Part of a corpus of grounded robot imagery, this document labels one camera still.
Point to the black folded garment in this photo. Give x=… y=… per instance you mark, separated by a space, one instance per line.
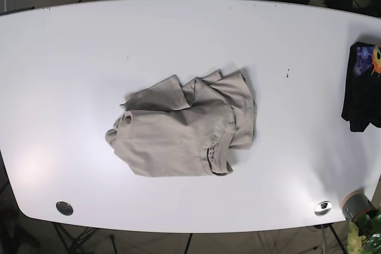
x=361 y=106

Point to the beige T-shirt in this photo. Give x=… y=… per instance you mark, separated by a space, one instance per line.
x=180 y=130

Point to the green potted plant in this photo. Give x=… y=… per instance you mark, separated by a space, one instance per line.
x=364 y=234

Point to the grey plant pot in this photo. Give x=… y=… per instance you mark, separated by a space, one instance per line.
x=356 y=204

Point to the silver table grommet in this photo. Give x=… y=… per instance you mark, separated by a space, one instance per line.
x=64 y=208
x=323 y=208

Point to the left silver table grommet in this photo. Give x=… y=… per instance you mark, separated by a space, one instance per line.
x=64 y=208

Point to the right silver table grommet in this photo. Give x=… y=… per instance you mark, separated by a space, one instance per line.
x=323 y=208

